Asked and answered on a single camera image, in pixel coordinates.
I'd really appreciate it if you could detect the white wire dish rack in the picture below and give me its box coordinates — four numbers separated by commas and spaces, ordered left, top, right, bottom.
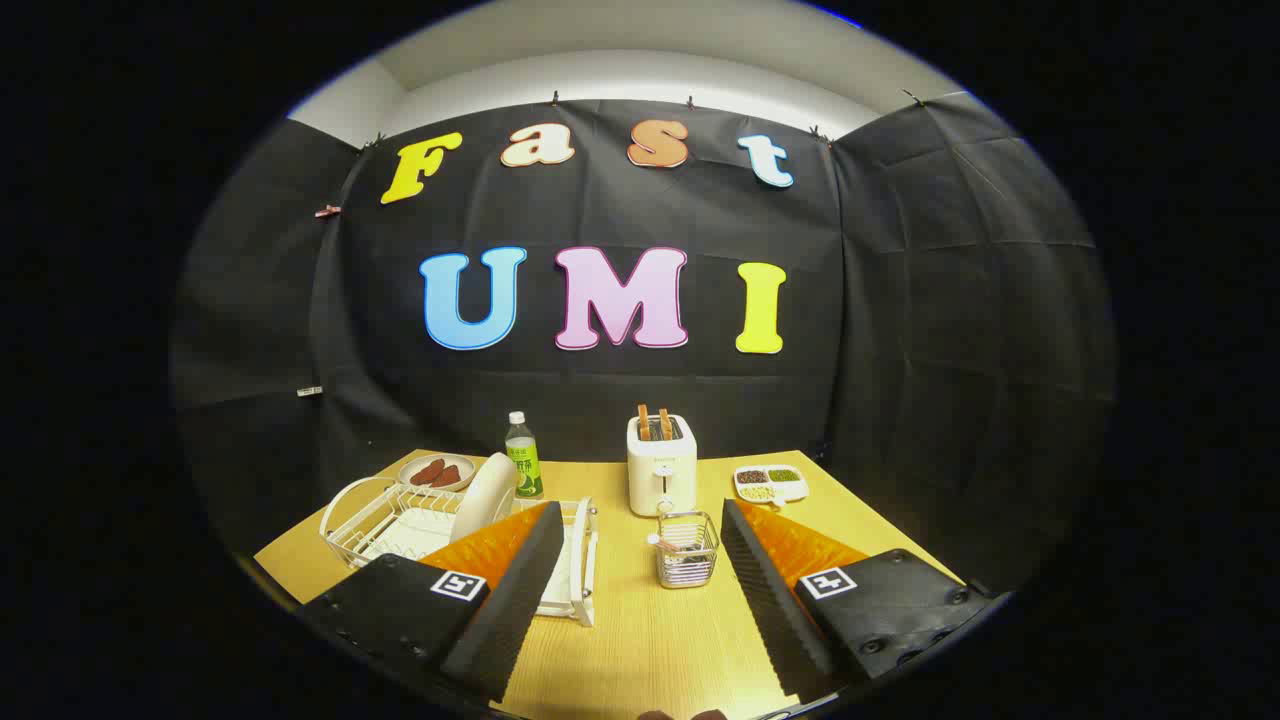
320, 476, 599, 628

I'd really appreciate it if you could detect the metal wire basket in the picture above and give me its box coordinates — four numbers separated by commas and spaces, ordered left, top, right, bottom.
655, 511, 720, 589

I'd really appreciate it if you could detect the black backdrop cloth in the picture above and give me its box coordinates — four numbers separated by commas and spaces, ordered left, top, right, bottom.
170, 90, 1116, 601

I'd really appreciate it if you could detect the white plate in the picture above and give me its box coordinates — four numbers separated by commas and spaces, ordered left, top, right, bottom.
450, 452, 518, 543

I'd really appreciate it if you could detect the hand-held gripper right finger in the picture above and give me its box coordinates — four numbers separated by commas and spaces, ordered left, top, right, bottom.
720, 498, 1004, 706

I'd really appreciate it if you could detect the white toaster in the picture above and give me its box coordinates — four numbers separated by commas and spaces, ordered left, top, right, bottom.
627, 414, 698, 518

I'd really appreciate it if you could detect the small beige plate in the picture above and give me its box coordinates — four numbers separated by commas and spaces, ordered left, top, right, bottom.
398, 453, 477, 493

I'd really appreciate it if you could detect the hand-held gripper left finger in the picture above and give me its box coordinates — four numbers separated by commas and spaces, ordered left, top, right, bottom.
296, 500, 566, 704

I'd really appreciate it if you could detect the green tea bottle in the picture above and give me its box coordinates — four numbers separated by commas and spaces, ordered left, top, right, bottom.
504, 411, 545, 500

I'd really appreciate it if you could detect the white divided dish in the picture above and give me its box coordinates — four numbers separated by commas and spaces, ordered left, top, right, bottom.
733, 464, 809, 507

